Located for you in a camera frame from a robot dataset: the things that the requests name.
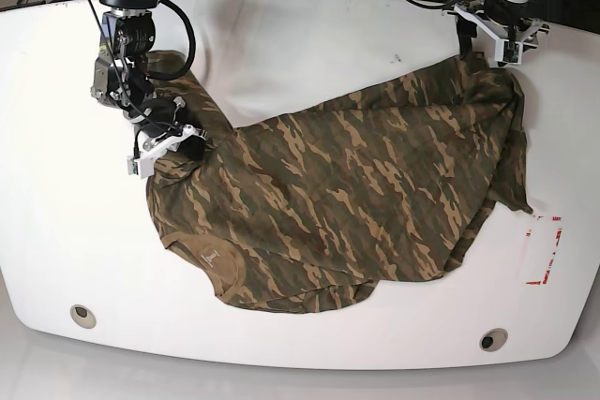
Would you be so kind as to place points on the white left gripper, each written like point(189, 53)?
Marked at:
point(471, 18)

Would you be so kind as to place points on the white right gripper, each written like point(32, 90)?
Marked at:
point(192, 141)

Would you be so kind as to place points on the camouflage t-shirt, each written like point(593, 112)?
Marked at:
point(309, 211)

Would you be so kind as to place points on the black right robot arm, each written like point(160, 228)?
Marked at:
point(124, 80)

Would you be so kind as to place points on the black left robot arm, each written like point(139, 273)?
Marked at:
point(506, 22)

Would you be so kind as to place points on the red tape rectangle marking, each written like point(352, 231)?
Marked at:
point(540, 247)

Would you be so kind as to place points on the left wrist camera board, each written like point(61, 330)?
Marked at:
point(512, 52)

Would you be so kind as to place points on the left table cable grommet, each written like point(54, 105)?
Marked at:
point(83, 317)

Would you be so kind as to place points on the table cable grommet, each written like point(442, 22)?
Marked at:
point(83, 317)
point(493, 340)

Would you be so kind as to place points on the right table cable grommet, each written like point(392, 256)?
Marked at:
point(493, 340)

